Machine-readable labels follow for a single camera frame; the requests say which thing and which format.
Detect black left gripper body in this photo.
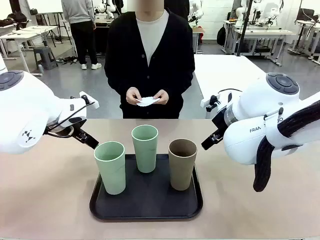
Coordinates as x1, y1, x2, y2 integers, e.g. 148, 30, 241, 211
44, 116, 88, 139

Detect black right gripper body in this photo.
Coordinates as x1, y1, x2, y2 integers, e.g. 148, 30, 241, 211
211, 106, 230, 133

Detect wide light green cup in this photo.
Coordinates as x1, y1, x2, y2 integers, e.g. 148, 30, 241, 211
93, 141, 126, 195

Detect brown cup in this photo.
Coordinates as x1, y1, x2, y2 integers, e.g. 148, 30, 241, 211
167, 139, 198, 192

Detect slim light green cup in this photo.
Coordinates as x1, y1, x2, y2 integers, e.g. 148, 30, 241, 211
131, 124, 159, 174

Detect white scalloped paper coaster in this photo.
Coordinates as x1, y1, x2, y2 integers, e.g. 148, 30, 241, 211
134, 96, 161, 108

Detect person's left forearm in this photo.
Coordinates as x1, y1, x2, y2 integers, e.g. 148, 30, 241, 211
172, 67, 196, 101

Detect person's right forearm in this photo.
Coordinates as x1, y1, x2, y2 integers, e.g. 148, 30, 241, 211
104, 62, 131, 97

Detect person's left hand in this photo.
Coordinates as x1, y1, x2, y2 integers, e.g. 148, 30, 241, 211
152, 89, 170, 106

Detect person's right hand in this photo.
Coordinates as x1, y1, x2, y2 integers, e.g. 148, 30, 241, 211
125, 86, 143, 105

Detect large white table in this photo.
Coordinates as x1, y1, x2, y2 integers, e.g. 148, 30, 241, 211
193, 54, 268, 120

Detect grey plastic stool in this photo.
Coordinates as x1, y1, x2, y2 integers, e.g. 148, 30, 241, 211
33, 46, 59, 71

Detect person in grey hoodie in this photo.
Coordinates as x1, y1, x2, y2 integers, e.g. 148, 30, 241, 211
61, 0, 103, 70

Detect black backpack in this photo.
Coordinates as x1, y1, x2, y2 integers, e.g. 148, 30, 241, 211
216, 24, 227, 47

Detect black plastic tray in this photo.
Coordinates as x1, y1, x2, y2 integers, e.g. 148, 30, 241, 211
89, 153, 204, 223

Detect person in black cardigan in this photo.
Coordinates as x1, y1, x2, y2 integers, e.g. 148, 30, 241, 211
103, 7, 196, 120

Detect small wooden-top table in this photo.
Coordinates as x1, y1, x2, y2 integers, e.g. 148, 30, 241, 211
191, 26, 206, 54

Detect black stand pole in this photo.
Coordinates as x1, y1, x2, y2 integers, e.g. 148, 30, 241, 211
236, 0, 253, 56

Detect long white lab desk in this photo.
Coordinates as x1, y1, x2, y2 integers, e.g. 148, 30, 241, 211
222, 19, 297, 66

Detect white desk with curved parts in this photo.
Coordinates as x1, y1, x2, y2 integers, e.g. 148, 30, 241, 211
0, 24, 60, 76

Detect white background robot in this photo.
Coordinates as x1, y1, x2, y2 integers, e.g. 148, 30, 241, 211
93, 0, 118, 18

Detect black bag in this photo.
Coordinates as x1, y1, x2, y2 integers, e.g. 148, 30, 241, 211
0, 11, 28, 27

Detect whiteboard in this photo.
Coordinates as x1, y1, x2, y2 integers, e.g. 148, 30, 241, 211
26, 0, 65, 15

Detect person in dark clothes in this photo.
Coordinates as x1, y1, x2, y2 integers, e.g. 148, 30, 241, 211
163, 0, 191, 22

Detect white desk with monitor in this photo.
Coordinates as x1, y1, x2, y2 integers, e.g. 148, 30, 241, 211
294, 18, 320, 61

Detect black monitor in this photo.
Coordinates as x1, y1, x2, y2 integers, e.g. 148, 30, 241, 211
298, 8, 315, 21

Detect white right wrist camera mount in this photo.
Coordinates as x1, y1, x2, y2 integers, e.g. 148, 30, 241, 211
201, 91, 235, 113

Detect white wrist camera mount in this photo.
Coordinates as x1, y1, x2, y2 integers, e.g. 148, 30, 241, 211
79, 91, 100, 110
201, 91, 235, 113

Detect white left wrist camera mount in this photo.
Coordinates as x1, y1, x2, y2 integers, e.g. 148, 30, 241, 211
79, 91, 100, 110

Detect black straps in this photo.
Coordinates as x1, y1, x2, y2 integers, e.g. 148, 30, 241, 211
57, 56, 79, 65

